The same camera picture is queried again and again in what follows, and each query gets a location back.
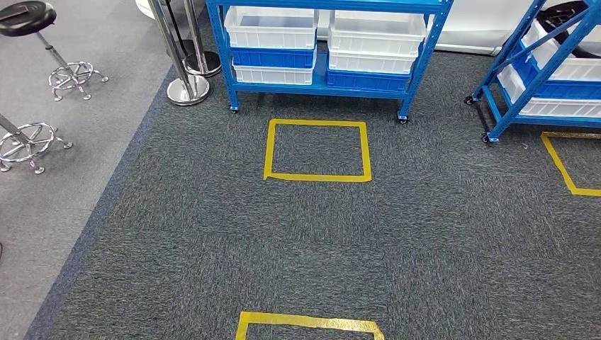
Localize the white car red stripe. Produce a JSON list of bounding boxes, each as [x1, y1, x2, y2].
[[135, 0, 564, 56]]

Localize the blue metal shelf rack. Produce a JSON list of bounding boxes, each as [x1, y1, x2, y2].
[[205, 0, 454, 125], [464, 0, 601, 144]]

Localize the chrome stanchion post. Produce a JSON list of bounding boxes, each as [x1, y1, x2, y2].
[[183, 0, 222, 79], [147, 0, 210, 106]]

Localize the black plastic part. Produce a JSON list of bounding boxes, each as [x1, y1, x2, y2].
[[537, 1, 601, 58]]

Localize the blue plastic bin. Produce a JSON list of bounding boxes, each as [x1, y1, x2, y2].
[[326, 67, 413, 92], [512, 42, 601, 101], [230, 42, 317, 70]]

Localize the chrome base swivel stool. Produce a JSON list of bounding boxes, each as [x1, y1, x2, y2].
[[0, 112, 74, 176], [0, 1, 110, 102]]

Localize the yellow floor tape square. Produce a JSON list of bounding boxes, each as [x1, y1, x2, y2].
[[541, 131, 601, 197], [235, 311, 385, 340], [262, 118, 373, 183]]

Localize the white plastic bin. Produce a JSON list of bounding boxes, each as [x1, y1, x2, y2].
[[496, 64, 601, 118], [232, 63, 315, 86], [327, 10, 427, 56], [521, 18, 601, 81], [327, 49, 418, 75], [223, 6, 319, 50]]

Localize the black stanchion belt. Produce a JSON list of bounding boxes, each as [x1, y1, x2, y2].
[[165, 0, 190, 56]]

